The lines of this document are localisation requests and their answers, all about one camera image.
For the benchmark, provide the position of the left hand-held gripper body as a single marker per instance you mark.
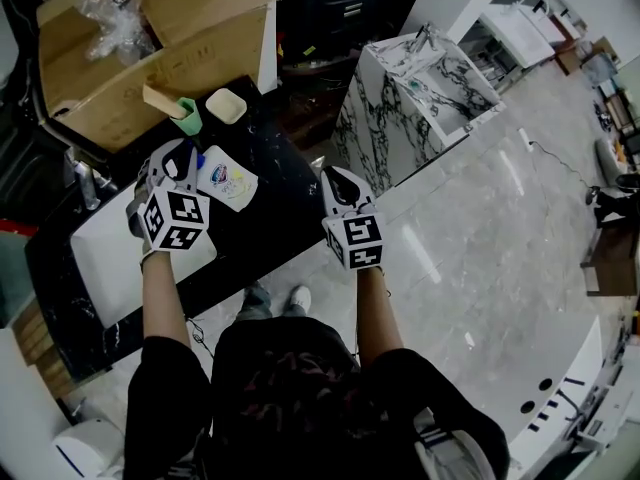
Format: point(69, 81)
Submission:
point(172, 215)

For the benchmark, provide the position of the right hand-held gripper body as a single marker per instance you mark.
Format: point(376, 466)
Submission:
point(357, 238)

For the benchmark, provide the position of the white bottle with blue cap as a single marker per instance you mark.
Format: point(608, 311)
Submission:
point(227, 180)

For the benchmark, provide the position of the person's right forearm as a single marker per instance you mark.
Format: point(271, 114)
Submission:
point(377, 313)

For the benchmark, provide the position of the person's left forearm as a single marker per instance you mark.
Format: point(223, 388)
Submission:
point(162, 298)

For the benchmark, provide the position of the person's left hand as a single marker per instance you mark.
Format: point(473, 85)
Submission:
point(134, 215)

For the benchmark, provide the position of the white sink basin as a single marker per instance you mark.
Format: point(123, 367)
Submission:
point(107, 263)

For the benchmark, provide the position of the person's white shoe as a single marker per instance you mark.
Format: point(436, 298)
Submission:
point(301, 297)

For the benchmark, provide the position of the chrome faucet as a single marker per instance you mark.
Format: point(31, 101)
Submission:
point(86, 183)

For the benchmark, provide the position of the green cup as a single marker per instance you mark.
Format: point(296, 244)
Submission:
point(190, 118)

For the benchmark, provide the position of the black marble vanity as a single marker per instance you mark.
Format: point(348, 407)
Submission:
point(270, 188)

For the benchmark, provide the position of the person's jeans leg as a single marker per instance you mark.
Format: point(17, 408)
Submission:
point(255, 300)

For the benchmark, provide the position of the beige square dish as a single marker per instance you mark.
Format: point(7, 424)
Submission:
point(226, 105)

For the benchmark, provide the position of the white marble vanity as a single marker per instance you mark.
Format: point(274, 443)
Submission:
point(385, 113)

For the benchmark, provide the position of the large cardboard box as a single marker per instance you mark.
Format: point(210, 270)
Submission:
point(150, 75)

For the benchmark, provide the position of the person's black shirt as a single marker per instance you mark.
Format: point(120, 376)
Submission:
point(300, 398)

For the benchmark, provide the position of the stack of wooden boards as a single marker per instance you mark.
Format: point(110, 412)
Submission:
point(40, 348)

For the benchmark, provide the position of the clear plastic wrap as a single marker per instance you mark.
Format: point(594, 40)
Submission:
point(117, 23)

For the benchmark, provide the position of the silver faucet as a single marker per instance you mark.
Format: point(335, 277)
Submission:
point(425, 38)

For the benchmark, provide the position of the black cabinet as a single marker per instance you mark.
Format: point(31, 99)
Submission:
point(345, 3)

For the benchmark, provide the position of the white toilet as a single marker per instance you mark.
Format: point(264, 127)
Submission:
point(85, 448)

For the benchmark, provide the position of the brown wooden table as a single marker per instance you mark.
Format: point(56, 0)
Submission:
point(612, 263)

